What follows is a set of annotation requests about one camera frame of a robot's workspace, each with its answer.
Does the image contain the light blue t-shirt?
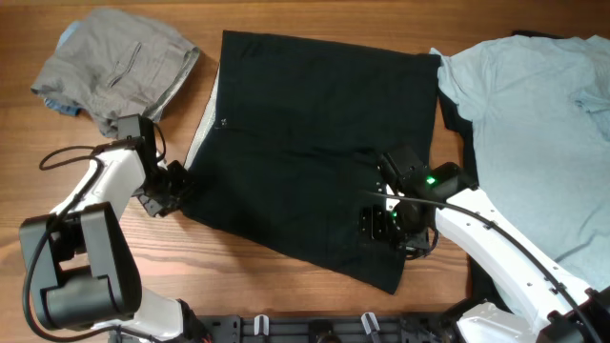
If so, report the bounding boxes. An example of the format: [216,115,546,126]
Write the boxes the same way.
[438,35,609,290]

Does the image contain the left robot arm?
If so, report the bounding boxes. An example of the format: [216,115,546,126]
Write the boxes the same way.
[19,114,213,342]

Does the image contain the folded grey shorts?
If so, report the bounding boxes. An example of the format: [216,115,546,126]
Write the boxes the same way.
[30,9,201,138]

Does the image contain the blue garment under grey shorts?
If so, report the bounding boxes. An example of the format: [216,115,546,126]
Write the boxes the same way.
[44,21,81,116]

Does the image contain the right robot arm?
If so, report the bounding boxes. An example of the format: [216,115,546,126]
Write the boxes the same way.
[359,146,609,342]

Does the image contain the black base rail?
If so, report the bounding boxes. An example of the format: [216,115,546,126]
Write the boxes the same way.
[108,312,458,343]

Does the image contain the black shorts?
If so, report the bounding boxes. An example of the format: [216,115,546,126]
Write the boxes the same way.
[182,31,440,293]

